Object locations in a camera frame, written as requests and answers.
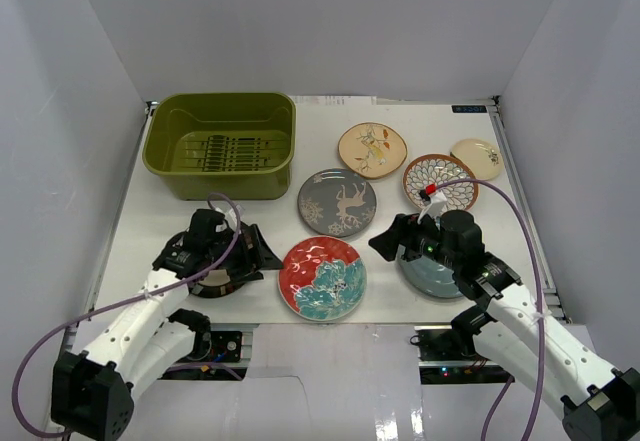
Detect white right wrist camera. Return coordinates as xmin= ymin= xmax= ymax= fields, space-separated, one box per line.
xmin=418 ymin=184 xmax=447 ymax=222

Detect blue label sticker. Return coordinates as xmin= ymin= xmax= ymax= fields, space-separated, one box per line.
xmin=451 ymin=105 xmax=487 ymax=114

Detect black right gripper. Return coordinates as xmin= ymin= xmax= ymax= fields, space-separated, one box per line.
xmin=368 ymin=209 xmax=460 ymax=272

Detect olive green plastic bin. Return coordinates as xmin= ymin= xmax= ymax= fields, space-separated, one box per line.
xmin=142 ymin=93 xmax=296 ymax=201

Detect grey reindeer snowflake plate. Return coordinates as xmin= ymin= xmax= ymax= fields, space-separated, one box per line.
xmin=297 ymin=168 xmax=377 ymax=238

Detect dark rimmed cream plate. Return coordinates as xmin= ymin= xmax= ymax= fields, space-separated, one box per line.
xmin=189 ymin=270 xmax=247 ymax=299

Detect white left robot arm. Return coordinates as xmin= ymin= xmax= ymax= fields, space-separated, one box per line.
xmin=51 ymin=209 xmax=283 ymax=440

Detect beige bird branch plate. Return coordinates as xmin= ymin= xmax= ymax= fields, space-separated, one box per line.
xmin=338 ymin=122 xmax=408 ymax=179

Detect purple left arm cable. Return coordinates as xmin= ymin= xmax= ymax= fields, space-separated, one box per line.
xmin=10 ymin=191 xmax=242 ymax=437

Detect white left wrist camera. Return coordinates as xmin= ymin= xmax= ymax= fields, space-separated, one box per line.
xmin=217 ymin=205 xmax=245 ymax=230

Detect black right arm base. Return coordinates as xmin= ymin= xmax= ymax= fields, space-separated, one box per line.
xmin=409 ymin=325 xmax=509 ymax=386

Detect light blue ceramic plate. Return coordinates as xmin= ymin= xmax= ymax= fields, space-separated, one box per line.
xmin=397 ymin=256 xmax=463 ymax=299

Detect small cream flower plate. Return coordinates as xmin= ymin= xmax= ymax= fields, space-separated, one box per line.
xmin=450 ymin=138 xmax=504 ymax=181

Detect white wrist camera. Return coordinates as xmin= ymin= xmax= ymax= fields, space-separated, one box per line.
xmin=418 ymin=184 xmax=447 ymax=222
xmin=217 ymin=205 xmax=245 ymax=230

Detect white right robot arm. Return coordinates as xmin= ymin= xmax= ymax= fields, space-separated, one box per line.
xmin=369 ymin=211 xmax=639 ymax=440

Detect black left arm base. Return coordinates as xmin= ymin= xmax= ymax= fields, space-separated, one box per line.
xmin=166 ymin=331 xmax=246 ymax=381

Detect red and teal floral plate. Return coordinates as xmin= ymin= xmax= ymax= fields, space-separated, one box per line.
xmin=278 ymin=236 xmax=367 ymax=324

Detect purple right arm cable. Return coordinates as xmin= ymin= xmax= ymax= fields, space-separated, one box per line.
xmin=433 ymin=178 xmax=546 ymax=441

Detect brown rimmed petal pattern bowl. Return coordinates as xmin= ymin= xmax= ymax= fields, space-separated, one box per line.
xmin=402 ymin=154 xmax=479 ymax=211

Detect white paper sheets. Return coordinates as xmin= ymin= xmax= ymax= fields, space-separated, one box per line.
xmin=291 ymin=95 xmax=377 ymax=106

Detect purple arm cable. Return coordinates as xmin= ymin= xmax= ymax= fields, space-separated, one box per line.
xmin=433 ymin=178 xmax=546 ymax=441
xmin=10 ymin=191 xmax=242 ymax=437

